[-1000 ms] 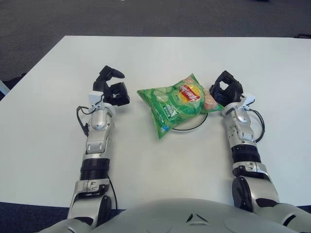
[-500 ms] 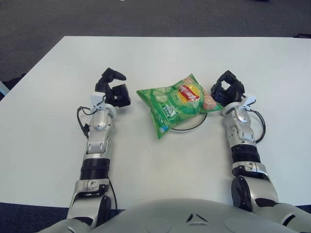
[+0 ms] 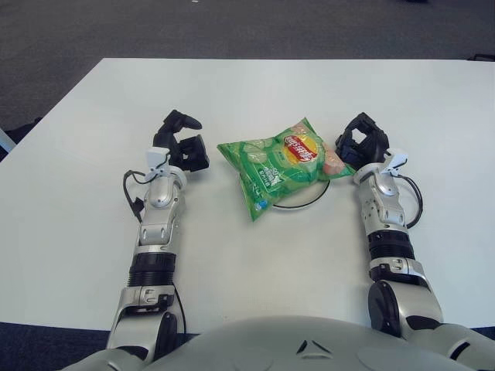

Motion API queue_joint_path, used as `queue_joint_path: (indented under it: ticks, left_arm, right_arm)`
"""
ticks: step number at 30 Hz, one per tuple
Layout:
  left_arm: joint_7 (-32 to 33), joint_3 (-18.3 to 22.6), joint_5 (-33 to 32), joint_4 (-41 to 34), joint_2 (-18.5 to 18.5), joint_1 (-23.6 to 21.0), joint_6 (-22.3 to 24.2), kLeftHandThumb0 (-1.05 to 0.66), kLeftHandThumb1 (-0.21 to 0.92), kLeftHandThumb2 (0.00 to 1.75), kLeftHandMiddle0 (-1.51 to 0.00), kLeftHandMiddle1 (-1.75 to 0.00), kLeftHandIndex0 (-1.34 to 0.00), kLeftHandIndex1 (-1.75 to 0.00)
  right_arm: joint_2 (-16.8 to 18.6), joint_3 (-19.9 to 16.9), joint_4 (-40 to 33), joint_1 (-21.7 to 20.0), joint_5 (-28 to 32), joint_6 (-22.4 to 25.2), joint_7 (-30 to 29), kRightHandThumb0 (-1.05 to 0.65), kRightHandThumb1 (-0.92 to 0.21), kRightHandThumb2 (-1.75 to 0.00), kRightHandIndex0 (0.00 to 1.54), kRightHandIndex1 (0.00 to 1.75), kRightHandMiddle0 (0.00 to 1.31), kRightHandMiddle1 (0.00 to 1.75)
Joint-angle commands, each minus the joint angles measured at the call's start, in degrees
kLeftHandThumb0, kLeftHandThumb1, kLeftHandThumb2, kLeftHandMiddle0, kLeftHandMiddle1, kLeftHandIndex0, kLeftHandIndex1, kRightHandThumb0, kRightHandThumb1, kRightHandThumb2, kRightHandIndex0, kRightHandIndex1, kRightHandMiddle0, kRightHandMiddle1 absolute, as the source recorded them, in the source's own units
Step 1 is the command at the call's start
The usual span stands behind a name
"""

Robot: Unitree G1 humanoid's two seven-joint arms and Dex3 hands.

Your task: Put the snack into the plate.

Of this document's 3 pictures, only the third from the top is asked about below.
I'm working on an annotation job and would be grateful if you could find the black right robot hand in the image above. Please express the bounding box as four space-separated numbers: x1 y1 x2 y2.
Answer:
334 111 389 171

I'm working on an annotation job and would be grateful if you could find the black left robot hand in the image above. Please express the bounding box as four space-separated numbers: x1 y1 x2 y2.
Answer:
152 110 210 174

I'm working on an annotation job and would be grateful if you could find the green potato chip bag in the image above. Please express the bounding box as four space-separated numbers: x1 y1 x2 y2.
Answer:
216 117 357 223

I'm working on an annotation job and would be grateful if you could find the white plate with black rim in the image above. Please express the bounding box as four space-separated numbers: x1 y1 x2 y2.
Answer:
272 179 332 212

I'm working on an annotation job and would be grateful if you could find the white right wrist connector box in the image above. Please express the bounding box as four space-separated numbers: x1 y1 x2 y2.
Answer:
384 148 409 177

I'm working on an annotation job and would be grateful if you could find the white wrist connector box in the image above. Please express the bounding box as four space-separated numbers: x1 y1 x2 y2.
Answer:
384 148 409 177
145 147 171 181

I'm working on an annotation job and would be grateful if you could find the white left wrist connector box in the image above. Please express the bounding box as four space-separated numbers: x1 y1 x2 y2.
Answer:
145 147 171 181

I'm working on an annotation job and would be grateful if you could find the grey robot torso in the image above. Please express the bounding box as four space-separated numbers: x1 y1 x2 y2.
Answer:
73 316 465 371

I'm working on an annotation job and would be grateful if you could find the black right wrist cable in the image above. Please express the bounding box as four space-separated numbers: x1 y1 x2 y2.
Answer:
400 175 423 227

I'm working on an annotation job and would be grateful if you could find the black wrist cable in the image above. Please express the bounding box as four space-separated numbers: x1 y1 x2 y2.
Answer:
122 169 187 334
400 175 423 227

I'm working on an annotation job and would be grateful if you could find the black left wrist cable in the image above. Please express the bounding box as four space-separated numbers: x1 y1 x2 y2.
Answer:
122 169 187 334

